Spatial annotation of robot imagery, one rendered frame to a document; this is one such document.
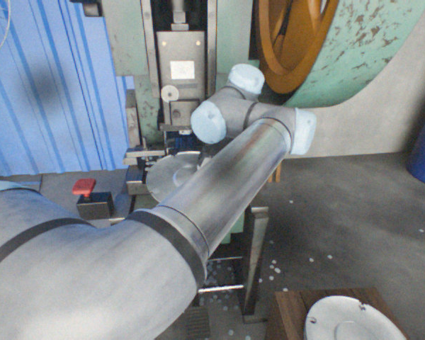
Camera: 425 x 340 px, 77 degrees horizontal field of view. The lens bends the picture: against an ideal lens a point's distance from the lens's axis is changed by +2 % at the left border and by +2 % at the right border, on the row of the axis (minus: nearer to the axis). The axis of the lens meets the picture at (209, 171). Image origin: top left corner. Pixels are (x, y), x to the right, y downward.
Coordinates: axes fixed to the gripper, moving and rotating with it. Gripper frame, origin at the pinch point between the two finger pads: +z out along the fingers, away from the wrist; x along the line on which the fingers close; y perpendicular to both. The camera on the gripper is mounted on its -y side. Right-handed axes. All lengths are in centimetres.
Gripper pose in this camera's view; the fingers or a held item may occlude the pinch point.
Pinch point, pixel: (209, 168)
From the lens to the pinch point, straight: 82.4
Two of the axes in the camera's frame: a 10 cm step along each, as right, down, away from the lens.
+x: 8.4, -3.0, 4.6
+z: -2.1, 6.0, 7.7
